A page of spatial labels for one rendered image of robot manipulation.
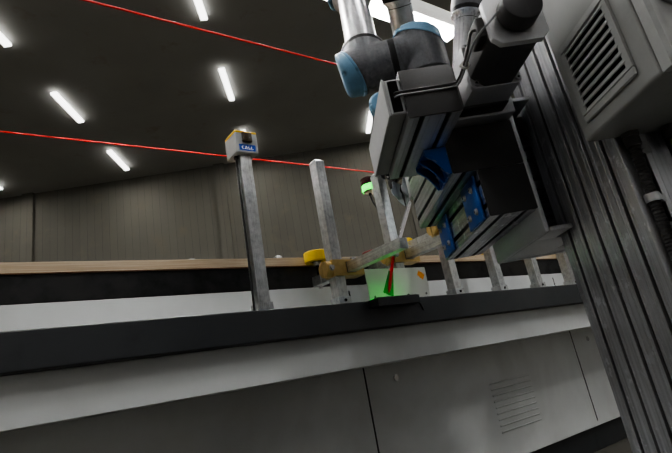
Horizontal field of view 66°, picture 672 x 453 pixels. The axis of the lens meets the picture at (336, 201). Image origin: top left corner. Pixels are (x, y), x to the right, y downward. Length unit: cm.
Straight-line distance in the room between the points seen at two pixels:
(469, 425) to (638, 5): 166
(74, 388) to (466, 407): 138
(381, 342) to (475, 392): 65
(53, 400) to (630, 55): 116
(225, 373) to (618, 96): 102
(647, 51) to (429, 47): 63
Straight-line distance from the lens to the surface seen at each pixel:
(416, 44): 126
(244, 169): 149
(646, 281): 87
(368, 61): 126
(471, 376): 215
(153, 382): 127
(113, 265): 150
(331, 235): 156
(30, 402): 123
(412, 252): 169
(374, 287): 159
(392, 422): 185
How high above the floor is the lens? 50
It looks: 19 degrees up
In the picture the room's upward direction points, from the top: 11 degrees counter-clockwise
